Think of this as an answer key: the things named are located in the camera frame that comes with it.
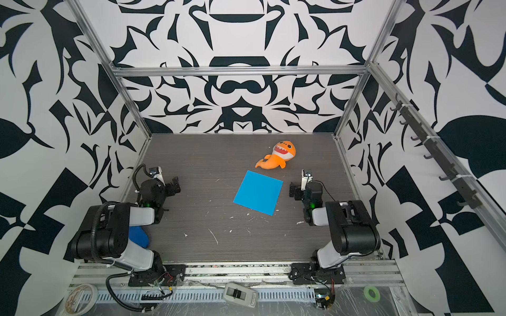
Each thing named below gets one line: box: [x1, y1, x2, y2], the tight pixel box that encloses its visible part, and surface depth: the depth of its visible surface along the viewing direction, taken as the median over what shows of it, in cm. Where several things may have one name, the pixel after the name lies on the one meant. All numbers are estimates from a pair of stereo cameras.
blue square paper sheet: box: [232, 169, 284, 216], surface depth 99 cm
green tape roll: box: [363, 285, 381, 303], surface depth 72 cm
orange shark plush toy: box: [254, 140, 297, 170], surface depth 105 cm
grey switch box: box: [223, 282, 258, 309], surface depth 69 cm
